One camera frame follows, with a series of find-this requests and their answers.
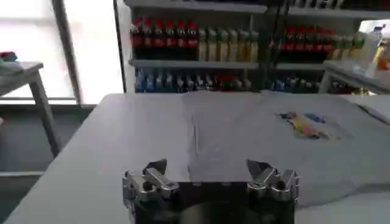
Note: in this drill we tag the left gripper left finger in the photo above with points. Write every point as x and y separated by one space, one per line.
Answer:
158 181

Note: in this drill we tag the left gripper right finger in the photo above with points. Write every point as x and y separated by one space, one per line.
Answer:
268 182

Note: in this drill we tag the grey T-shirt with colourful print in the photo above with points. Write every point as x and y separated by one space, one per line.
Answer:
259 143

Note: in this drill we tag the white desk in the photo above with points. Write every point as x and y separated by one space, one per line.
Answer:
350 74

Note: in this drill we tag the shelf rack with red-capped bottles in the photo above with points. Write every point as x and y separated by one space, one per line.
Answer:
195 45

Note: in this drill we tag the black slanted pole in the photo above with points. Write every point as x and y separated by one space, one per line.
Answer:
119 45

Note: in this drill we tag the shelf rack with green-capped bottles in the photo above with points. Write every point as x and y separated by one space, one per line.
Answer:
304 42

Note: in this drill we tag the white side table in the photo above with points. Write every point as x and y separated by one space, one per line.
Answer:
33 79

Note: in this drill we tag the orange drink bottle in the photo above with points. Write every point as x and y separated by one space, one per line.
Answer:
384 62

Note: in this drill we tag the clear plastic water bottle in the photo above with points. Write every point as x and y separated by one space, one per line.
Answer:
371 48

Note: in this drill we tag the red cloth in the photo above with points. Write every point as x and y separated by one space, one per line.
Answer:
7 55

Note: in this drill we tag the grey window frame post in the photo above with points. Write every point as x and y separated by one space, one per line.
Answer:
68 51

